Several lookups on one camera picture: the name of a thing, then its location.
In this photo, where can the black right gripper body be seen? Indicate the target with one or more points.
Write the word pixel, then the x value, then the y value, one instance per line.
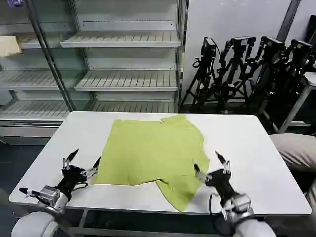
pixel 221 180

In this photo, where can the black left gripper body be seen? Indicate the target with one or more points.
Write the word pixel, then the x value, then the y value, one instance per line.
pixel 72 176

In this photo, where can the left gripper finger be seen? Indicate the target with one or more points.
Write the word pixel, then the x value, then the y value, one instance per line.
pixel 67 161
pixel 93 170

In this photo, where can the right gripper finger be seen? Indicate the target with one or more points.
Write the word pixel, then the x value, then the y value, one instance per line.
pixel 200 175
pixel 226 166

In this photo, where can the green shirt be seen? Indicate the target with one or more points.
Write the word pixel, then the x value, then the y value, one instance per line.
pixel 153 153

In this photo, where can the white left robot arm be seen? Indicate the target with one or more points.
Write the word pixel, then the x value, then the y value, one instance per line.
pixel 37 223

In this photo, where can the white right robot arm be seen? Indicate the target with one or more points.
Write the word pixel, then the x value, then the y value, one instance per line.
pixel 251 227

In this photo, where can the person's leg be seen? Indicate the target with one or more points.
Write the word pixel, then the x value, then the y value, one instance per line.
pixel 296 150

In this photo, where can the glass door shelf unit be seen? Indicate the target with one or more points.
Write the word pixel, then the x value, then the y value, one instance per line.
pixel 29 79

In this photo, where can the grey metal side table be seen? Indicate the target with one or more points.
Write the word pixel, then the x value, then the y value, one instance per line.
pixel 297 106

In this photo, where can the grey open display shelf unit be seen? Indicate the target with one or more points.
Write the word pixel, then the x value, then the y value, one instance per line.
pixel 128 79

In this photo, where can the beige folded cloth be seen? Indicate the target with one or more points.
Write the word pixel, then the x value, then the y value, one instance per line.
pixel 10 45

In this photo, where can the purple object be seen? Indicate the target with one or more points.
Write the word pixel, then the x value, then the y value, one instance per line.
pixel 15 2

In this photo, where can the black tripod with camera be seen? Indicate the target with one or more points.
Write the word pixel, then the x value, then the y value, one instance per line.
pixel 267 69
pixel 206 66
pixel 234 66
pixel 295 74

